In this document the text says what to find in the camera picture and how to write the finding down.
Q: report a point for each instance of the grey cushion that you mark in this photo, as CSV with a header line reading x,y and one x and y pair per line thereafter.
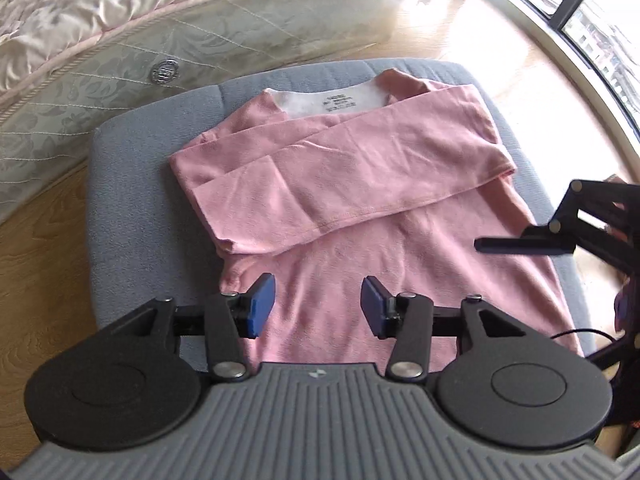
x,y
130,160

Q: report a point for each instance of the round metal mattress vent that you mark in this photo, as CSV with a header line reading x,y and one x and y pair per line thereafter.
x,y
165,71

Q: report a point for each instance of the light pink sweatshirt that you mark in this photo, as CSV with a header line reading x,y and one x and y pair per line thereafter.
x,y
375,170

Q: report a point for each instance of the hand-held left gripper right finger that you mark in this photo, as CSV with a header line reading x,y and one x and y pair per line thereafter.
x,y
372,305

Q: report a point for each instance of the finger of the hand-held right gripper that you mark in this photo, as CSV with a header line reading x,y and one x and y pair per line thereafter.
x,y
525,245

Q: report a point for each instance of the quilted mattress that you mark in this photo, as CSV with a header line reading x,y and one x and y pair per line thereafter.
x,y
100,75

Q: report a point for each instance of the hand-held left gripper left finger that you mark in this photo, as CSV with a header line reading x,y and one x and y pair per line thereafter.
x,y
262,305

